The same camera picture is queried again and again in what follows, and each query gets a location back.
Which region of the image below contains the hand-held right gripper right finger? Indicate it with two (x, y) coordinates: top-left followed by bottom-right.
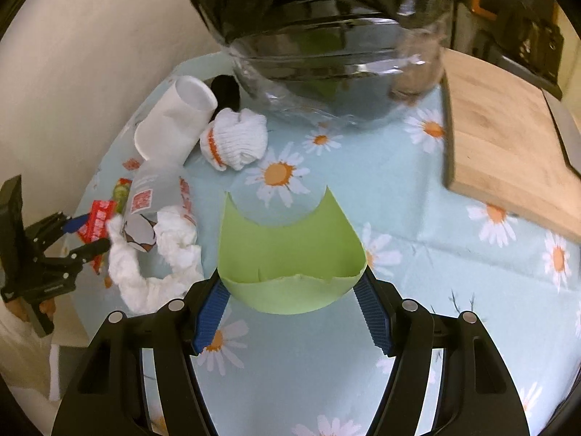
(352, 269), (532, 436)

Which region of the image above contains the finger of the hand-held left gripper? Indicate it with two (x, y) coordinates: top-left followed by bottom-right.
(34, 213), (89, 242)
(45, 238), (111, 278)

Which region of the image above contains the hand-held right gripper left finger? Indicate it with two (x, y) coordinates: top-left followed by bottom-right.
(51, 279), (232, 436)

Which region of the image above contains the red snack packet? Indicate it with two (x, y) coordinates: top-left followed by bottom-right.
(75, 177), (134, 275)

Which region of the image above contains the white tissue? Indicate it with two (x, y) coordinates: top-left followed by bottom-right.
(106, 205), (203, 314)

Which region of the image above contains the crushed clear bottle red label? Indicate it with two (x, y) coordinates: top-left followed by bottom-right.
(119, 159), (198, 255)

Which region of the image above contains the torn green paper cup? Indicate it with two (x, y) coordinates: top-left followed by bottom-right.
(217, 185), (368, 315)

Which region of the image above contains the white paper cup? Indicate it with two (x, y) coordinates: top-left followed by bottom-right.
(134, 75), (219, 164)

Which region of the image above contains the trash bin with black bag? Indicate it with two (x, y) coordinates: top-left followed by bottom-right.
(180, 0), (464, 130)

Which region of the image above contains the small wooden block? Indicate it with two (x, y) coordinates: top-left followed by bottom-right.
(441, 48), (581, 243)

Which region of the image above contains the grey kitchen knife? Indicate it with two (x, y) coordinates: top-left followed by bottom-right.
(542, 88), (581, 169)

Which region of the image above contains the black appliance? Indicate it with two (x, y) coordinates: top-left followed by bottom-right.
(472, 7), (564, 101)

